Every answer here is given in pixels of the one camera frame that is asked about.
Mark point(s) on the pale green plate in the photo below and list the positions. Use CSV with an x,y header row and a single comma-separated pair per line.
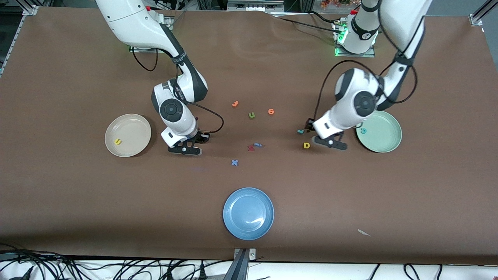
x,y
383,134

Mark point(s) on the beige brown plate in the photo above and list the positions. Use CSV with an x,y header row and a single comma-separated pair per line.
x,y
128,135

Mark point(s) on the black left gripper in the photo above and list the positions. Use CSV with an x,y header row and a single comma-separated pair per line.
x,y
310,125

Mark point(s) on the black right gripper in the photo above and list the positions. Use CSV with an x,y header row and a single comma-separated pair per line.
x,y
201,136

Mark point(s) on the grey power strip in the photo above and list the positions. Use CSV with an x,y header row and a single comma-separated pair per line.
x,y
255,5

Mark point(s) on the white paper scrap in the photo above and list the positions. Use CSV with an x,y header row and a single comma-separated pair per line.
x,y
363,232

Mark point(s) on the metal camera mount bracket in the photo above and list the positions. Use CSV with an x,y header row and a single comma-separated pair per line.
x,y
244,254

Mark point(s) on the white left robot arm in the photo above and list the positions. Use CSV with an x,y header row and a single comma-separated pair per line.
x,y
358,97

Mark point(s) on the blue plate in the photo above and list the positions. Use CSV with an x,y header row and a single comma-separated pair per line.
x,y
248,213

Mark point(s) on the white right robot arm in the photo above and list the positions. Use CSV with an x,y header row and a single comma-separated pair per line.
x,y
132,23

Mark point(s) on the orange artificial flowers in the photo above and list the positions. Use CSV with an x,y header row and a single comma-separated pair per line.
x,y
334,3

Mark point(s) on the aluminium frame profile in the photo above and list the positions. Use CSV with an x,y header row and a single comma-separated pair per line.
x,y
30,10
479,15

